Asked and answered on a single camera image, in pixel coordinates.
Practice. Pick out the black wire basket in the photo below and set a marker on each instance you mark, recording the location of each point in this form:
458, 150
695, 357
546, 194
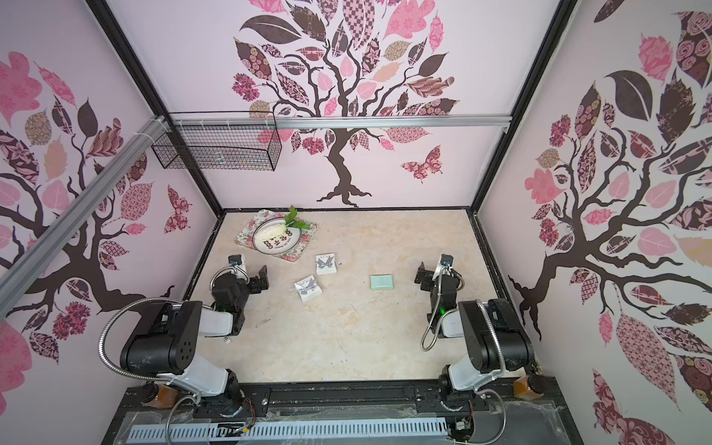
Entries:
234, 143

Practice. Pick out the aluminium rail left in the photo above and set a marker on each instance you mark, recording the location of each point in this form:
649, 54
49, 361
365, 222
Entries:
16, 282

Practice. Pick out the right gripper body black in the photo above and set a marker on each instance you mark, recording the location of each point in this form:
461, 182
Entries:
428, 280

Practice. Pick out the left amber spice jar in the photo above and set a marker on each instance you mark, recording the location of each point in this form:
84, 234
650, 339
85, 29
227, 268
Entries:
158, 396

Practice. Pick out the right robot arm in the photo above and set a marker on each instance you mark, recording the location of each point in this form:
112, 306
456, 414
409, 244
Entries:
496, 342

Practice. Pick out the right amber spice jar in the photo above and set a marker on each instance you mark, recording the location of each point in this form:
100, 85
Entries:
530, 387

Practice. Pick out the amber spice jar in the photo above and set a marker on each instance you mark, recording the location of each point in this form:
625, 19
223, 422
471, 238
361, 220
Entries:
158, 396
530, 387

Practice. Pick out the floral square tray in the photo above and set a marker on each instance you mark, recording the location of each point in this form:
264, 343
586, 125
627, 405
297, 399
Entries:
244, 238

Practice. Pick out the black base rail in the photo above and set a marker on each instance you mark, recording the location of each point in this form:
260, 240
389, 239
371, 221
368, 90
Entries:
425, 395

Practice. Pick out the white cable duct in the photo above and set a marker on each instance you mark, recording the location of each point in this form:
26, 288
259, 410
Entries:
237, 432

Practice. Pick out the floral round plate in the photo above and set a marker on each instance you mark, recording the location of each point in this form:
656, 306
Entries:
273, 238

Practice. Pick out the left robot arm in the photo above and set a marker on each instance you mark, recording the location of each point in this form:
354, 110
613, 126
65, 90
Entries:
164, 343

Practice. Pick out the white gift box near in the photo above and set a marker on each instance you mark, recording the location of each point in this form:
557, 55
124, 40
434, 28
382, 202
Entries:
308, 289

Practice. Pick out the white gift box far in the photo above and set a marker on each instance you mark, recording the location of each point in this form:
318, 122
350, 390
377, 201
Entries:
326, 264

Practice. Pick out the green leaf sprig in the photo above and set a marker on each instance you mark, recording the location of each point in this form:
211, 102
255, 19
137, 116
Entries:
292, 220

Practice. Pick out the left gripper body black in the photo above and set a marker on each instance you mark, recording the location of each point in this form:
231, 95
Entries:
256, 286

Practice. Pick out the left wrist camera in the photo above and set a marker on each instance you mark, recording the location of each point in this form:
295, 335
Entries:
236, 261

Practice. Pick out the white gift box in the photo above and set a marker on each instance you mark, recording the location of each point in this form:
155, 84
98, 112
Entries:
308, 289
326, 264

